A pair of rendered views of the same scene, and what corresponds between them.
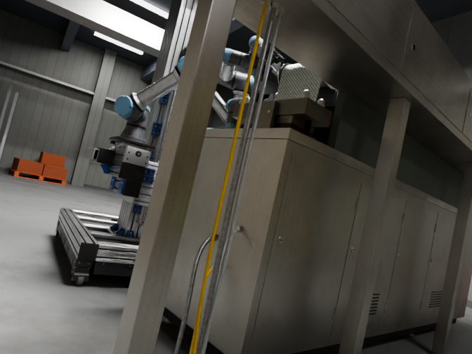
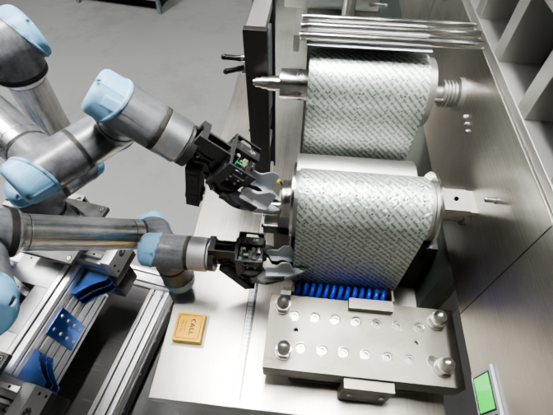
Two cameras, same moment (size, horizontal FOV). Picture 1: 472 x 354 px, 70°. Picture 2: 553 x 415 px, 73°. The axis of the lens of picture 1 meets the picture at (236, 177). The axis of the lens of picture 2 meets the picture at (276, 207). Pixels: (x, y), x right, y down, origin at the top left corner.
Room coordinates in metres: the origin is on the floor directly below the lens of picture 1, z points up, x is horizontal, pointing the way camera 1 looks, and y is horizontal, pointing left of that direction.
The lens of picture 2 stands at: (1.31, 0.19, 1.83)
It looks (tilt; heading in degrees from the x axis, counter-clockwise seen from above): 53 degrees down; 317
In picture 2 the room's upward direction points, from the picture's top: straight up
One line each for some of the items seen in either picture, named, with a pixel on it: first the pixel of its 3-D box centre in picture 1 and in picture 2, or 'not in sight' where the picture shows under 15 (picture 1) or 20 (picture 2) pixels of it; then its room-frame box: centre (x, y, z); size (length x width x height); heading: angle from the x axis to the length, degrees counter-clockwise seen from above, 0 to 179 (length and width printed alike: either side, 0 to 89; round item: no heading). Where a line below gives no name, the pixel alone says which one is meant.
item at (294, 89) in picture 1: (294, 100); (348, 267); (1.49, -0.18, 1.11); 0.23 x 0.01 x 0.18; 41
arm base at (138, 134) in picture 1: (134, 133); not in sight; (2.03, 0.65, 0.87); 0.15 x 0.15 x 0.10
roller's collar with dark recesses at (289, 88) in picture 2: not in sight; (294, 84); (1.80, -0.32, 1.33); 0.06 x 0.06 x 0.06; 41
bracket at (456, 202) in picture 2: not in sight; (458, 201); (1.39, -0.34, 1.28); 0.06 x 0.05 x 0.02; 41
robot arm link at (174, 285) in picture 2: (233, 124); (174, 266); (1.80, 0.07, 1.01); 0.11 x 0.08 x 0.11; 169
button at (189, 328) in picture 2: not in sight; (189, 328); (1.69, 0.13, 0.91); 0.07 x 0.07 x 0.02; 41
